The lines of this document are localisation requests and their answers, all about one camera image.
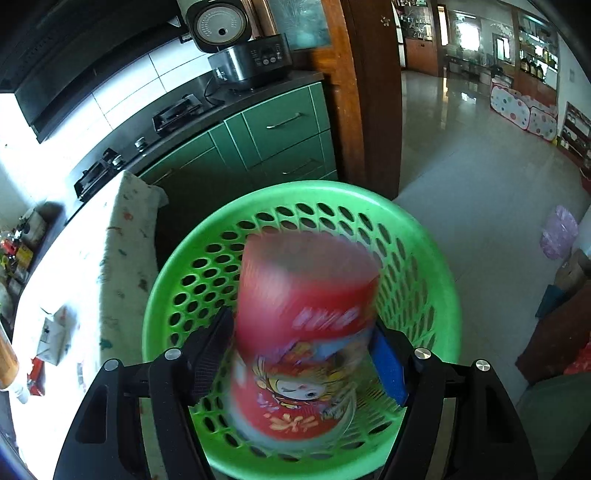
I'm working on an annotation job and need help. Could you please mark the black gas stove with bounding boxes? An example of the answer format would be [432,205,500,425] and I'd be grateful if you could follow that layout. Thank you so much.
[71,92,208,201]

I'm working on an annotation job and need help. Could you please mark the printed white tablecloth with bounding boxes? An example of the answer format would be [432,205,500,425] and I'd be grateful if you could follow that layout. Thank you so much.
[9,171,169,480]

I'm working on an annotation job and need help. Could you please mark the orange tea bottle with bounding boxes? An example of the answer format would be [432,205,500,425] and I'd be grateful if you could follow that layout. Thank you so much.
[0,330,31,404]

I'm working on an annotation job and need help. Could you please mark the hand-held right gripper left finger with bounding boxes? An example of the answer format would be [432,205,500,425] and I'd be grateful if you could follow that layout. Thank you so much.
[53,307,234,480]

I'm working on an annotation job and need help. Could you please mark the pink plastic bag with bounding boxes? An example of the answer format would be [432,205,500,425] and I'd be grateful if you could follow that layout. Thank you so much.
[540,205,580,261]

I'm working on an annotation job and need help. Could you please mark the green kitchen cabinet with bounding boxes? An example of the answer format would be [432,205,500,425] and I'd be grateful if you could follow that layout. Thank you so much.
[139,80,340,195]

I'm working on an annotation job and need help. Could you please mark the group of condiment bottles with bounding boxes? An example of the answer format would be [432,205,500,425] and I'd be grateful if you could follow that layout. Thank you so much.
[0,208,51,296]

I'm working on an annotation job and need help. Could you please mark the polka dot playpen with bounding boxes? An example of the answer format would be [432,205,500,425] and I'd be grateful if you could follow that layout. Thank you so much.
[489,83,559,139]

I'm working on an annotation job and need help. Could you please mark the brown wooden door frame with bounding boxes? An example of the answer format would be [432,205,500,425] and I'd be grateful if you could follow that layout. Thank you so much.
[249,0,404,201]

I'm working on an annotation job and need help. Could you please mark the black rice cooker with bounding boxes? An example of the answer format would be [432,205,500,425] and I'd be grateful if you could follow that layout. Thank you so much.
[182,0,294,90]

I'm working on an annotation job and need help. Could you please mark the white and blue milk carton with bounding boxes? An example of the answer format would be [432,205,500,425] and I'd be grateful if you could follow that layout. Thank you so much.
[34,305,79,365]

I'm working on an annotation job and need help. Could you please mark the black range hood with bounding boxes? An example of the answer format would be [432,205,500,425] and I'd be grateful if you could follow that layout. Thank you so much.
[0,0,185,144]

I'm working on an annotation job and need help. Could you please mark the green plastic basket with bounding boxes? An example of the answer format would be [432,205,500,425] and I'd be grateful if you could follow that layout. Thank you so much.
[142,181,462,480]

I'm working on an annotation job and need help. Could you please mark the red printed plastic cup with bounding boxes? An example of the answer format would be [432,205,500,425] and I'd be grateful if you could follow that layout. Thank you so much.
[228,233,382,444]

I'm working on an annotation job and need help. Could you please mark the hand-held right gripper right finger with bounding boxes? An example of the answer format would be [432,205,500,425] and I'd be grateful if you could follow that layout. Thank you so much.
[369,325,539,480]

